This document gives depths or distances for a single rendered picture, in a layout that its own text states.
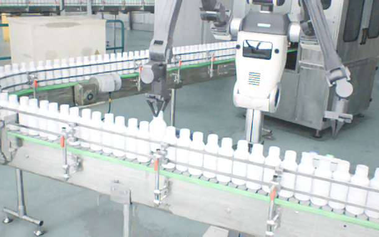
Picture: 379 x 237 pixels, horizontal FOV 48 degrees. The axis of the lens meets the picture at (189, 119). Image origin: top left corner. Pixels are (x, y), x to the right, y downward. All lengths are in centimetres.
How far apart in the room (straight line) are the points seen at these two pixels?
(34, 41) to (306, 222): 446
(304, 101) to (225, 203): 378
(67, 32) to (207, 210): 434
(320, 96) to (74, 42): 316
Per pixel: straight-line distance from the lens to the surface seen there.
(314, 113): 527
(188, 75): 389
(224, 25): 217
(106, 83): 306
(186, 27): 782
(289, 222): 158
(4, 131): 210
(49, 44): 559
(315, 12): 161
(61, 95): 307
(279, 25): 212
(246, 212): 161
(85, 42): 587
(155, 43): 163
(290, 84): 536
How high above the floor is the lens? 171
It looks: 18 degrees down
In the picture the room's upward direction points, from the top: 3 degrees clockwise
